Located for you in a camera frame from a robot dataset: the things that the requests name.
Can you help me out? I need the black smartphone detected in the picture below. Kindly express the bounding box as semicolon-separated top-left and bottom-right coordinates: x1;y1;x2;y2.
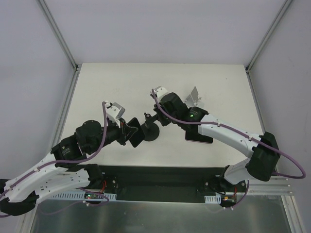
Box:
127;117;145;148

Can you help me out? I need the black round-base phone stand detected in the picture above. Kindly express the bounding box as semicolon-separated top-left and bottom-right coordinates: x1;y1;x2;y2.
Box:
141;113;160;142

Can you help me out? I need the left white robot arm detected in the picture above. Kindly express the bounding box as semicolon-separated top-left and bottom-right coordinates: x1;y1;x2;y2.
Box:
0;117;145;217

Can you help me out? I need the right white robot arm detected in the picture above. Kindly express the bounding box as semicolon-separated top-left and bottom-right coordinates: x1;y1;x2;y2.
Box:
151;89;280;192

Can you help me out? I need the silver folding phone stand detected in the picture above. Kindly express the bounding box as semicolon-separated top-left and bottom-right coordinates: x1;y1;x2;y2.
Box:
184;86;204;108

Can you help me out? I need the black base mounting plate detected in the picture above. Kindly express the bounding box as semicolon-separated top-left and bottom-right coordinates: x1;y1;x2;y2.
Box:
72;164;258;202

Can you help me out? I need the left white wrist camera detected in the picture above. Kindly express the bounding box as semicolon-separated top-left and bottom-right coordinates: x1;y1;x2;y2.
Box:
104;102;125;128

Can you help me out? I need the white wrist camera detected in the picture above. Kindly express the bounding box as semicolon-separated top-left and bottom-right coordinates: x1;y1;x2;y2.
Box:
104;102;125;128
151;86;168;101

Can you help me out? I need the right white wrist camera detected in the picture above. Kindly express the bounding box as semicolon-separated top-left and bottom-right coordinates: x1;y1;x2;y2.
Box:
151;86;168;101

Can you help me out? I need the left white cable duct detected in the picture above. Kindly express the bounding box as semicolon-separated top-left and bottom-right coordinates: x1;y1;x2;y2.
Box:
48;191;117;201

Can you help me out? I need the white cable duct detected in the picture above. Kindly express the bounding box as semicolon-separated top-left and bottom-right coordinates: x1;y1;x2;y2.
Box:
48;191;117;201
204;195;222;204

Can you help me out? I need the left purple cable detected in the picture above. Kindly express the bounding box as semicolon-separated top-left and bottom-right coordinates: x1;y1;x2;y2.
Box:
0;101;110;217

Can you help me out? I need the purple cable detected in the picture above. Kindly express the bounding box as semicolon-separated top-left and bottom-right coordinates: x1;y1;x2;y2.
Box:
151;88;306;179
0;101;110;217

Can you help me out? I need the right white cable duct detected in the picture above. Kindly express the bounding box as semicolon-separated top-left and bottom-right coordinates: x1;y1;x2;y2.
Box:
204;195;222;204

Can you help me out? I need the left aluminium frame post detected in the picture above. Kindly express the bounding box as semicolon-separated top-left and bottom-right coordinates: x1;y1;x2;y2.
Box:
36;0;79;71

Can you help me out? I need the aluminium frame post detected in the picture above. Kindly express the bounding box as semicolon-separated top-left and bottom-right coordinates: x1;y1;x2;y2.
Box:
36;0;79;71
245;0;294;73

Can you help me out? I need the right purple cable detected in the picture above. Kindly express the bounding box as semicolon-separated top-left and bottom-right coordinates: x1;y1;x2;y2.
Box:
151;88;306;179

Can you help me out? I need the right aluminium frame post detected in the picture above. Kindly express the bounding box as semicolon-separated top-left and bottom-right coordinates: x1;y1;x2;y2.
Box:
245;0;294;73

